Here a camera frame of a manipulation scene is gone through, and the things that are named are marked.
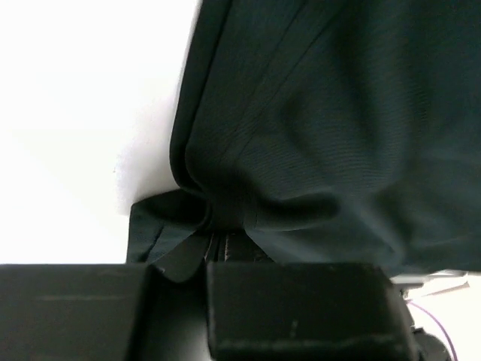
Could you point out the aluminium table edge rail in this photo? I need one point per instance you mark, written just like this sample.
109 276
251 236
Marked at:
417 286

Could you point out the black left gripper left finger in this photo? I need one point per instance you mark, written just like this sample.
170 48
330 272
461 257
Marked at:
71 312

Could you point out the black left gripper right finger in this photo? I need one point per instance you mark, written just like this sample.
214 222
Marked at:
267 311

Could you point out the black shorts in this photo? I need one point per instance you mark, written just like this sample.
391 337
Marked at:
327 131

